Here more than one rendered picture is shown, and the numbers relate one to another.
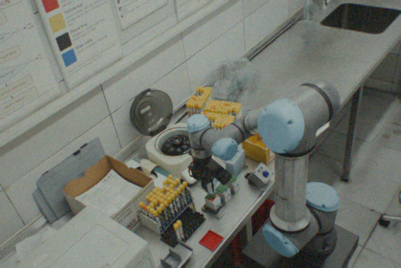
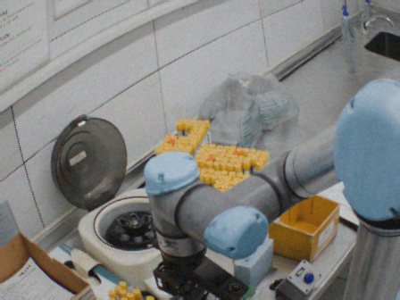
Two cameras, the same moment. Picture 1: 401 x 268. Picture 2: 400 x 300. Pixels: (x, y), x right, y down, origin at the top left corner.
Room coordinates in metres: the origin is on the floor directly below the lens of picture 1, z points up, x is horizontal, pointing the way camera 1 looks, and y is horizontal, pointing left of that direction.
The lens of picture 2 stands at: (0.38, -0.02, 1.79)
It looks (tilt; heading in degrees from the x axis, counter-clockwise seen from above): 31 degrees down; 358
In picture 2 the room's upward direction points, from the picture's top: 7 degrees counter-clockwise
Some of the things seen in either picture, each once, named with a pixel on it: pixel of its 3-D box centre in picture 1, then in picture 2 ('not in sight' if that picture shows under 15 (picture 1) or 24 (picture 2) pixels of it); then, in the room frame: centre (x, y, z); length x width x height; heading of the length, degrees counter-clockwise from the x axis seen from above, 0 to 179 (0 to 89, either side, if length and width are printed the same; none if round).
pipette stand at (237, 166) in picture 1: (235, 164); (254, 267); (1.29, -0.14, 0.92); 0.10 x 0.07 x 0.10; 142
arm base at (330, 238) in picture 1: (314, 227); not in sight; (0.86, -0.34, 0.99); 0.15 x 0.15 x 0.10
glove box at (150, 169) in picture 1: (148, 175); (87, 277); (1.31, 0.24, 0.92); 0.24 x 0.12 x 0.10; 46
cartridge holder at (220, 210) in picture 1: (213, 207); not in sight; (1.10, -0.02, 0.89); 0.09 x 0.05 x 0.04; 48
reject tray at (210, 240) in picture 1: (211, 240); not in sight; (0.96, 0.01, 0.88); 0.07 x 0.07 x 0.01; 46
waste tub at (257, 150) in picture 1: (262, 144); (305, 228); (1.39, -0.28, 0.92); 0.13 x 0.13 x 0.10; 43
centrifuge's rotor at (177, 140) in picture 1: (177, 146); (137, 233); (1.42, 0.10, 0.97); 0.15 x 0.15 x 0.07
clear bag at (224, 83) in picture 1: (220, 81); (227, 111); (1.90, -0.17, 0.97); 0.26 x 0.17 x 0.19; 152
